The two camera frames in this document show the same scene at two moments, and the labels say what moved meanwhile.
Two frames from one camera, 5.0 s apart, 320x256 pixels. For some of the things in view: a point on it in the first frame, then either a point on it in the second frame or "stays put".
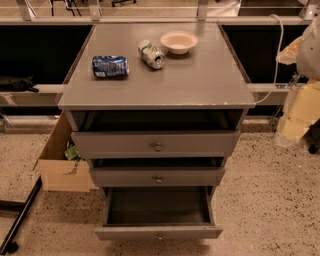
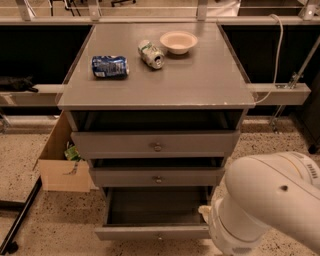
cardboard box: [58, 173] stays put
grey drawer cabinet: [155, 104] stays put
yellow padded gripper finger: [288, 55] → [205, 210]
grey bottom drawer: [158, 213] stays put
